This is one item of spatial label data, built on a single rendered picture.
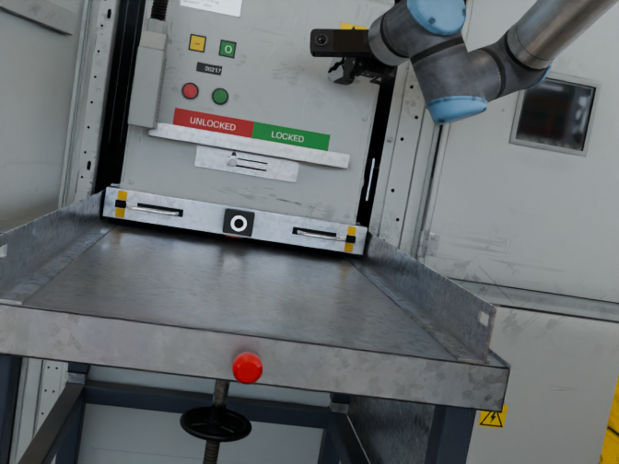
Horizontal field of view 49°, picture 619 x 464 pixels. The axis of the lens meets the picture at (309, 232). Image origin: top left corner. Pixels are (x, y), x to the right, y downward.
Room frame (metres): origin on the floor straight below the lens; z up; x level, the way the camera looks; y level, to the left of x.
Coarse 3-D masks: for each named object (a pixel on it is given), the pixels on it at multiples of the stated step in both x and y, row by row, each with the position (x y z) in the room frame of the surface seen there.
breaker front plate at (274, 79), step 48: (288, 0) 1.41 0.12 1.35; (336, 0) 1.42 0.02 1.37; (240, 48) 1.40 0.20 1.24; (288, 48) 1.41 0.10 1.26; (240, 96) 1.40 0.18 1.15; (288, 96) 1.41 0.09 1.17; (336, 96) 1.43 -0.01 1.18; (144, 144) 1.37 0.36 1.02; (192, 144) 1.39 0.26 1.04; (336, 144) 1.43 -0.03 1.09; (192, 192) 1.39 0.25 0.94; (240, 192) 1.40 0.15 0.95; (288, 192) 1.42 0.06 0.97; (336, 192) 1.43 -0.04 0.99
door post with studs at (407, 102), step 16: (400, 64) 1.46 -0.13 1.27; (400, 80) 1.46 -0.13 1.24; (416, 80) 1.46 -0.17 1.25; (400, 96) 1.46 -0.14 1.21; (416, 96) 1.46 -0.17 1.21; (400, 112) 1.46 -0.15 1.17; (416, 112) 1.46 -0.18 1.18; (400, 128) 1.46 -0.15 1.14; (416, 128) 1.46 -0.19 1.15; (384, 144) 1.46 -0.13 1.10; (400, 144) 1.46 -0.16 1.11; (384, 160) 1.46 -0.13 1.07; (400, 160) 1.46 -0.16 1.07; (384, 176) 1.46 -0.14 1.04; (400, 176) 1.46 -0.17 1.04; (384, 192) 1.46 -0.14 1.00; (400, 192) 1.46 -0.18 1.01; (384, 208) 1.46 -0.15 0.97; (400, 208) 1.46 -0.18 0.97; (384, 224) 1.46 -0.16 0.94; (400, 224) 1.46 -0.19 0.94
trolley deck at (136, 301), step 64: (128, 256) 1.07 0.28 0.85; (192, 256) 1.17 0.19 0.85; (256, 256) 1.29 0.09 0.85; (0, 320) 0.70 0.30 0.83; (64, 320) 0.71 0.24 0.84; (128, 320) 0.72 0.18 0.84; (192, 320) 0.75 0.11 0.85; (256, 320) 0.80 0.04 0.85; (320, 320) 0.86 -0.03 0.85; (384, 320) 0.92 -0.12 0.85; (256, 384) 0.74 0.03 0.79; (320, 384) 0.75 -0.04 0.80; (384, 384) 0.76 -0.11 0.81; (448, 384) 0.77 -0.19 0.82
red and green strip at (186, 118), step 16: (176, 112) 1.38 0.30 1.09; (192, 112) 1.38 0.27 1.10; (208, 128) 1.39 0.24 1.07; (224, 128) 1.39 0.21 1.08; (240, 128) 1.40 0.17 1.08; (256, 128) 1.40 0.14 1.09; (272, 128) 1.41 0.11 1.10; (288, 128) 1.41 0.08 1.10; (288, 144) 1.41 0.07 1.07; (304, 144) 1.42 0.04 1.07; (320, 144) 1.42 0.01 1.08
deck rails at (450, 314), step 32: (32, 224) 0.83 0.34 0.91; (64, 224) 1.02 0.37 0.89; (96, 224) 1.32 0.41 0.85; (32, 256) 0.85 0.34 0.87; (64, 256) 0.97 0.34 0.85; (384, 256) 1.28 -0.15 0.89; (0, 288) 0.73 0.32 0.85; (32, 288) 0.76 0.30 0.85; (384, 288) 1.15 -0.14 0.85; (416, 288) 1.06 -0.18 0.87; (448, 288) 0.93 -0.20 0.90; (416, 320) 0.94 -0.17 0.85; (448, 320) 0.91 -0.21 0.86; (448, 352) 0.81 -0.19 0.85; (480, 352) 0.79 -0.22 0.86
